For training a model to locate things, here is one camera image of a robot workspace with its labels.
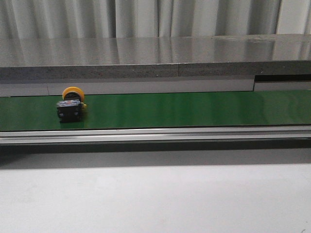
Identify yellow mushroom push button switch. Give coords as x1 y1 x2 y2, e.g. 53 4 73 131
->
56 86 86 123

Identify grey stone counter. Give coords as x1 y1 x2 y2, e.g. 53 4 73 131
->
0 34 311 97

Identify green conveyor belt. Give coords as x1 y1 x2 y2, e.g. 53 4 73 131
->
0 90 311 132

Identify white pleated curtain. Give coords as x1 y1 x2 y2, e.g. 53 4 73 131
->
0 0 311 39

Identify aluminium conveyor frame rail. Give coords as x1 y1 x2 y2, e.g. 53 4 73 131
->
0 125 311 145

